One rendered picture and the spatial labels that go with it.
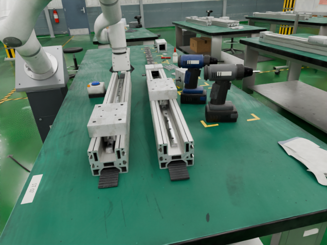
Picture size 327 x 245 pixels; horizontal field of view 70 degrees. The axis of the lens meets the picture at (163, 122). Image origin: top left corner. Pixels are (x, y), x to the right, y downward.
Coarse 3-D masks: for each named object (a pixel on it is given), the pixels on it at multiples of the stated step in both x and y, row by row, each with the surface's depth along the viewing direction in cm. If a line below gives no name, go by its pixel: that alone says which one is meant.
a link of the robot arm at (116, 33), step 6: (114, 24) 124; (120, 24) 125; (108, 30) 126; (114, 30) 125; (120, 30) 126; (108, 36) 126; (114, 36) 126; (120, 36) 127; (114, 42) 128; (120, 42) 128
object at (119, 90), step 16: (112, 80) 120; (128, 80) 119; (112, 96) 104; (128, 96) 101; (128, 112) 91; (128, 128) 84; (96, 144) 65; (112, 144) 70; (128, 144) 77; (96, 160) 65; (112, 160) 65
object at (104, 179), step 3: (102, 177) 64; (105, 177) 64; (108, 177) 64; (111, 177) 65; (114, 177) 65; (117, 177) 65; (99, 180) 64; (102, 180) 63; (105, 180) 64; (108, 180) 64; (111, 180) 64; (114, 180) 64
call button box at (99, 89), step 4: (100, 84) 123; (104, 84) 127; (88, 88) 120; (92, 88) 120; (96, 88) 120; (100, 88) 121; (104, 88) 125; (88, 92) 121; (92, 92) 121; (96, 92) 121; (100, 92) 122; (104, 92) 124; (92, 96) 122; (96, 96) 122; (100, 96) 123; (104, 96) 123
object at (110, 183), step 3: (117, 180) 63; (99, 183) 63; (102, 183) 63; (105, 183) 63; (108, 183) 63; (111, 183) 63; (114, 183) 62; (117, 183) 63; (99, 186) 62; (102, 186) 62; (105, 186) 62; (108, 186) 62; (111, 186) 62; (114, 186) 62
